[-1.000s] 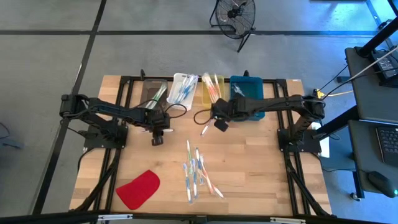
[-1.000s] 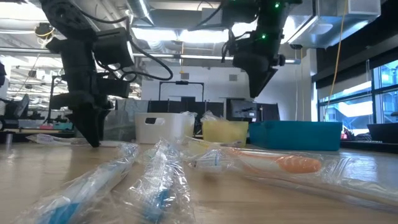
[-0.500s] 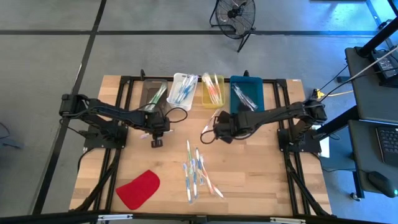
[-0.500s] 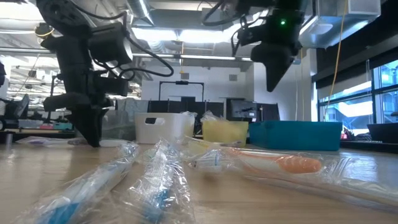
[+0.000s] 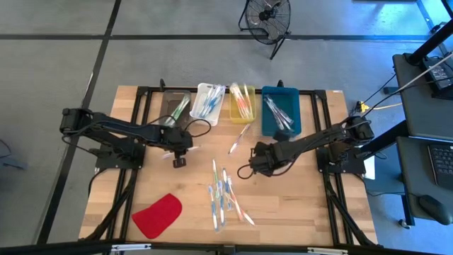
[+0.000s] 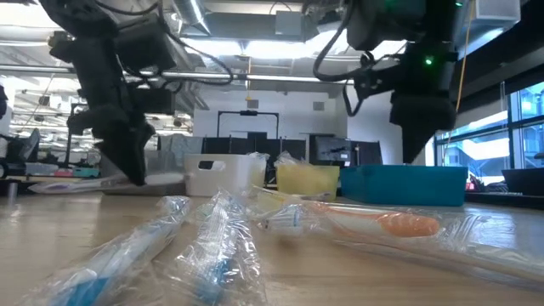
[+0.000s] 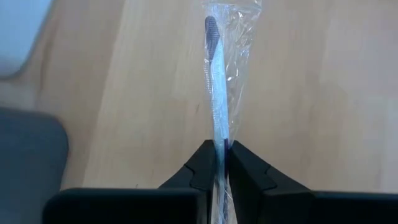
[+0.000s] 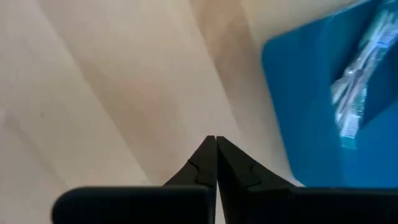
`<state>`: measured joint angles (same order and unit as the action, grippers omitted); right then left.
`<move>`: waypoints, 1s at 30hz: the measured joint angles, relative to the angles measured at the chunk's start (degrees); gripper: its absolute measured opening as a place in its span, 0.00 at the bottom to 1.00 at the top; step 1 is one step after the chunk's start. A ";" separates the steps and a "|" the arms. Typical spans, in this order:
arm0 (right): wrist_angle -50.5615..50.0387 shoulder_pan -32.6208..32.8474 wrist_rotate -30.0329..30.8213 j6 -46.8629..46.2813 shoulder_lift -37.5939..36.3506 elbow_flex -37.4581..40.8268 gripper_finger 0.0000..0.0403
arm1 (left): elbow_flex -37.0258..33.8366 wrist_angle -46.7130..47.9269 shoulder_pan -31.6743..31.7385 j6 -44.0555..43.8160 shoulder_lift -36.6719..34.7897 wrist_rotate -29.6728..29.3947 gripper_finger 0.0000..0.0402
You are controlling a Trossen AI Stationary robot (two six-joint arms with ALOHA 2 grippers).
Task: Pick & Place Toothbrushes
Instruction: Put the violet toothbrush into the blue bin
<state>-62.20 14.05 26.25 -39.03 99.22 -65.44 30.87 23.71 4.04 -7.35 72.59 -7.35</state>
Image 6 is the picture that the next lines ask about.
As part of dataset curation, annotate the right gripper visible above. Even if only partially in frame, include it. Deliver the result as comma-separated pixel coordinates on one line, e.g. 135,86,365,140
352,42,460,165

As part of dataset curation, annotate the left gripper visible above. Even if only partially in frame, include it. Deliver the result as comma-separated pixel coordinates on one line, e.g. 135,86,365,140
66,37,177,187

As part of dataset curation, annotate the teal plastic bin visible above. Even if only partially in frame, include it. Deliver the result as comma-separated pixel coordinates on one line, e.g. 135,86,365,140
339,164,468,207

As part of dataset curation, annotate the grey fabric cover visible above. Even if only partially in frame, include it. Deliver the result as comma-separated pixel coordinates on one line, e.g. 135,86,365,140
157,133,204,156

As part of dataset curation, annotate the teal small box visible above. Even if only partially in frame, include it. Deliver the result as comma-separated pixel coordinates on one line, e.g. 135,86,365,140
72,167,101,179

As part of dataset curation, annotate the large window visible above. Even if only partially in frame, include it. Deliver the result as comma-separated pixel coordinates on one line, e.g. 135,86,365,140
433,82,544,171

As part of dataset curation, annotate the black monitor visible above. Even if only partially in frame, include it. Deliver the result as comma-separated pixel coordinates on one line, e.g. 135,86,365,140
314,135,353,162

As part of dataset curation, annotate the white plastic bin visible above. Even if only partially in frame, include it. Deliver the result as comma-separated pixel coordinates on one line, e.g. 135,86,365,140
183,153,268,197

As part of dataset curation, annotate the dark navy tray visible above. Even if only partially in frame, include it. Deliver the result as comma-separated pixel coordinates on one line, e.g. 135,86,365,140
501,167,544,193

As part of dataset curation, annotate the wooden desk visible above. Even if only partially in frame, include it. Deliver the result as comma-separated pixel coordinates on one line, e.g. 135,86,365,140
0,174,101,184

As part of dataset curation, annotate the yellow plastic bin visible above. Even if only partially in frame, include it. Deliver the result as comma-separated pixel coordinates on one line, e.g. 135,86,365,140
275,164,341,201

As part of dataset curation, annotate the long ceiling light strip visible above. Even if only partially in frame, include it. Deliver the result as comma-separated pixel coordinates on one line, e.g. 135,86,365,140
122,70,356,86

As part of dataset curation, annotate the yellow hanging cable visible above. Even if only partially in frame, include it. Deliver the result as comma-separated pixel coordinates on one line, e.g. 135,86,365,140
453,0,476,115

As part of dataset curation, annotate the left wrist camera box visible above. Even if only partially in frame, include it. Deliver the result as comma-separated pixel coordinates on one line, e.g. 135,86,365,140
114,15,179,72

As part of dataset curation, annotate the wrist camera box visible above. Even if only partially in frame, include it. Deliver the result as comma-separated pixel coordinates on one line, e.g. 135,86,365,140
346,0,427,52
114,15,179,72

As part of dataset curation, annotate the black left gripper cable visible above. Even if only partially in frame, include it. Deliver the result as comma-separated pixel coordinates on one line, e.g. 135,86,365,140
156,3,235,87

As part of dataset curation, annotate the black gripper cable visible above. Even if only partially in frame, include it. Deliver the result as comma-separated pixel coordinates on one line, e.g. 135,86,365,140
156,3,235,87
313,0,377,118

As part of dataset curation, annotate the black gantry frame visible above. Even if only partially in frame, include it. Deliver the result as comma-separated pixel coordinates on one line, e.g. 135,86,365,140
216,110,281,139

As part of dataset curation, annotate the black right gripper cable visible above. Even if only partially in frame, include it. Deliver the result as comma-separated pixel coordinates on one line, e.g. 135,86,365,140
313,0,377,118

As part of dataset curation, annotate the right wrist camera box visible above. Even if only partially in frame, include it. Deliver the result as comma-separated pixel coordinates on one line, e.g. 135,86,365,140
346,0,427,52

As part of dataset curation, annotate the flat metal ceiling duct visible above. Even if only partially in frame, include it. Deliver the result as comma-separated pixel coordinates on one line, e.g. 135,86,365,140
456,0,522,59

